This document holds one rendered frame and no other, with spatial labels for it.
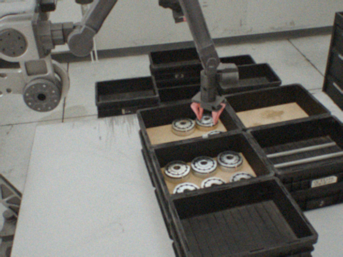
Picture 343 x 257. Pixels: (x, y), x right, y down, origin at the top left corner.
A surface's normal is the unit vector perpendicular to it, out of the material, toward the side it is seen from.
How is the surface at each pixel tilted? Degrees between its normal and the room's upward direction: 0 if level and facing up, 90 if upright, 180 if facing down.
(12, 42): 90
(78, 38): 90
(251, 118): 0
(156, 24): 90
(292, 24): 90
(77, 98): 0
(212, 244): 0
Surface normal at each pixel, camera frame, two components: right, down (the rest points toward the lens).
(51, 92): 0.15, 0.55
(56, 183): -0.04, -0.83
